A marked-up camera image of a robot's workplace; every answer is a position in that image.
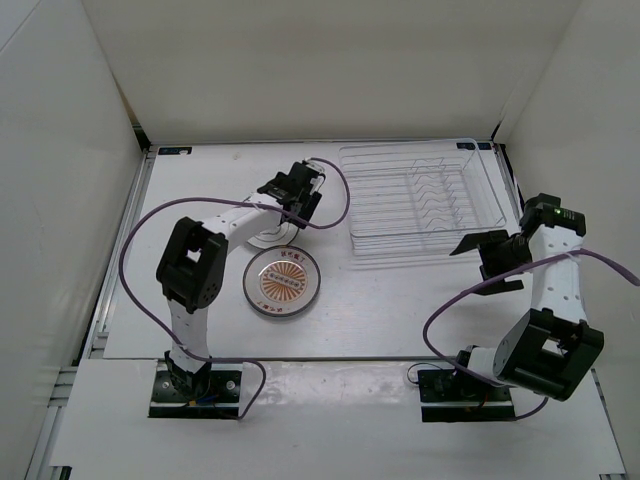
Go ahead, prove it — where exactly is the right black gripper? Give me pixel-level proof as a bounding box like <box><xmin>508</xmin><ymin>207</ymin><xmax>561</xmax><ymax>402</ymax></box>
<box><xmin>450</xmin><ymin>230</ymin><xmax>533</xmax><ymax>297</ymax></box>

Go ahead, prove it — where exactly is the white plate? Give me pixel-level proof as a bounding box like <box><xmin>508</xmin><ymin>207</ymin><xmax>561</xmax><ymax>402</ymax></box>
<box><xmin>246</xmin><ymin>223</ymin><xmax>299</xmax><ymax>250</ymax></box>

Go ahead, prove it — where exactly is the orange patterned glass plate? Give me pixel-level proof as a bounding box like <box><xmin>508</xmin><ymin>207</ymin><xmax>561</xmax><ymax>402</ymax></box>
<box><xmin>242</xmin><ymin>246</ymin><xmax>322</xmax><ymax>318</ymax></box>

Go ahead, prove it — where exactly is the white wire dish rack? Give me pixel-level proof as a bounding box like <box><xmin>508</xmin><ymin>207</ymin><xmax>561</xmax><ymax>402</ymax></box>
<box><xmin>339</xmin><ymin>139</ymin><xmax>507</xmax><ymax>257</ymax></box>

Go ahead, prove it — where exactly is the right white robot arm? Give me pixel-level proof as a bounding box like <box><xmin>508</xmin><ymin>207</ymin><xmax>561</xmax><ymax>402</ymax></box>
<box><xmin>449</xmin><ymin>193</ymin><xmax>604</xmax><ymax>401</ymax></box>

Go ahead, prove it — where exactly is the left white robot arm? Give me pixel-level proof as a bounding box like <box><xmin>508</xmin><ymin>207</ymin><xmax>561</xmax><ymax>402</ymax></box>
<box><xmin>156</xmin><ymin>160</ymin><xmax>325</xmax><ymax>400</ymax></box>

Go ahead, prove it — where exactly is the right blue corner label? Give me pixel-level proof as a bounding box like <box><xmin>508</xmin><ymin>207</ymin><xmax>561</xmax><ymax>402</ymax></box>
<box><xmin>456</xmin><ymin>142</ymin><xmax>493</xmax><ymax>151</ymax></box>

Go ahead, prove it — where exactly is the blue corner label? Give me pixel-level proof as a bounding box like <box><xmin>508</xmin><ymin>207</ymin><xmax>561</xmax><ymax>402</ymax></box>
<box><xmin>456</xmin><ymin>142</ymin><xmax>493</xmax><ymax>151</ymax></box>
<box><xmin>157</xmin><ymin>146</ymin><xmax>192</xmax><ymax>156</ymax></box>

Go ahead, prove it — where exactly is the left blue corner label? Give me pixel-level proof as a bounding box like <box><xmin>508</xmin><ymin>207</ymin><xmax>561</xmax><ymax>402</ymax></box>
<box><xmin>157</xmin><ymin>146</ymin><xmax>192</xmax><ymax>156</ymax></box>

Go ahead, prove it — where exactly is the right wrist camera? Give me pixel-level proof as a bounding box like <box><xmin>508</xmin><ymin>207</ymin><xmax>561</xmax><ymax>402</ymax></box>
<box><xmin>519</xmin><ymin>193</ymin><xmax>561</xmax><ymax>235</ymax></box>

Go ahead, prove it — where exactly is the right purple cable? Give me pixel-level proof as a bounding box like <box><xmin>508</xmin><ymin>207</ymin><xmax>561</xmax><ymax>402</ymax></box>
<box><xmin>422</xmin><ymin>249</ymin><xmax>640</xmax><ymax>419</ymax></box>

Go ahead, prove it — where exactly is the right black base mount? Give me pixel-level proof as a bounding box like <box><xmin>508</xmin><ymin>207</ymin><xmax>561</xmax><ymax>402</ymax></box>
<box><xmin>408</xmin><ymin>363</ymin><xmax>515</xmax><ymax>423</ymax></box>

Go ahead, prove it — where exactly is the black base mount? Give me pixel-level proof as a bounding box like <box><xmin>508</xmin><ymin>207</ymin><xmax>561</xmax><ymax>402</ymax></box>
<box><xmin>147</xmin><ymin>363</ymin><xmax>243</xmax><ymax>420</ymax></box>
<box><xmin>408</xmin><ymin>363</ymin><xmax>515</xmax><ymax>423</ymax></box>

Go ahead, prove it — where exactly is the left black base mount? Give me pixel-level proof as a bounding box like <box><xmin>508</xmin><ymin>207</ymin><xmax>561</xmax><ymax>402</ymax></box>
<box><xmin>147</xmin><ymin>363</ymin><xmax>243</xmax><ymax>420</ymax></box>

